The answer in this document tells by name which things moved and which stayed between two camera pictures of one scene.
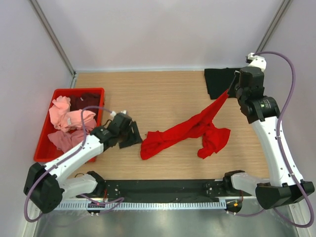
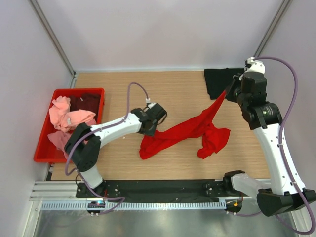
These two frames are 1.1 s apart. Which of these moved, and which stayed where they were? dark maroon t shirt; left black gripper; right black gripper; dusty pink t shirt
Moved: left black gripper
Stayed: dark maroon t shirt; dusty pink t shirt; right black gripper
